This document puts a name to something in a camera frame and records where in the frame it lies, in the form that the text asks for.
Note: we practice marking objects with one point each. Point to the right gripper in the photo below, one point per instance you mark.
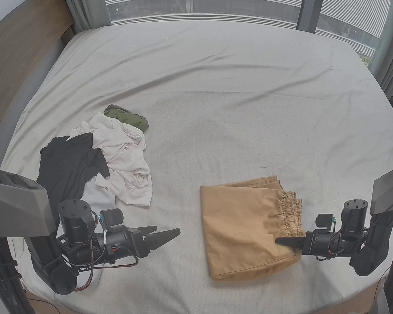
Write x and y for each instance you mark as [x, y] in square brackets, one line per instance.
[321, 244]

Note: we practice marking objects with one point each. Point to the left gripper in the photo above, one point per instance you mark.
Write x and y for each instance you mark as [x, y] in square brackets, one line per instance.
[124, 242]

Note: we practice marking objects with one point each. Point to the tan shorts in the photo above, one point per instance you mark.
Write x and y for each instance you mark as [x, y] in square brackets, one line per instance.
[245, 227]

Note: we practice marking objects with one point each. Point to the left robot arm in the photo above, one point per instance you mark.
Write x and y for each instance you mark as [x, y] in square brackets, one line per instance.
[16, 204]

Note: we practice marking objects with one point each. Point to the bed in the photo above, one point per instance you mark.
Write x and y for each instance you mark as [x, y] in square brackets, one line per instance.
[216, 93]

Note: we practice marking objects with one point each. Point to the pale blue garment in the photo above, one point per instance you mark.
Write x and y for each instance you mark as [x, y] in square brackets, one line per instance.
[98, 191]

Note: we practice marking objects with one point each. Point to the white garment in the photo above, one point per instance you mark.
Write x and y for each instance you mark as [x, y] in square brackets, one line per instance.
[127, 168]

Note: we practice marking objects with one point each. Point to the black T-shirt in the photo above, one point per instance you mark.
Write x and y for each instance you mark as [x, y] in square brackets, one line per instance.
[68, 168]

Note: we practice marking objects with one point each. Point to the green garment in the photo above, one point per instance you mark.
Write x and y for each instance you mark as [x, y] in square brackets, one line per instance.
[127, 118]

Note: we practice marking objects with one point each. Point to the window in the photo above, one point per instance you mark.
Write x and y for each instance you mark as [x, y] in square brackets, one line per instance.
[311, 2]

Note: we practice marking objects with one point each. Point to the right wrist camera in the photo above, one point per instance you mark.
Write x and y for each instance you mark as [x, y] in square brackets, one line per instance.
[324, 221]

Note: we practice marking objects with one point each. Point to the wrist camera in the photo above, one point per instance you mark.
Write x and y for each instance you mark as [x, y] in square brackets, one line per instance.
[112, 217]
[324, 221]

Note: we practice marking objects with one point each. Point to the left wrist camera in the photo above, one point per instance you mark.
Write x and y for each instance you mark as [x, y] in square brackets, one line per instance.
[112, 217]

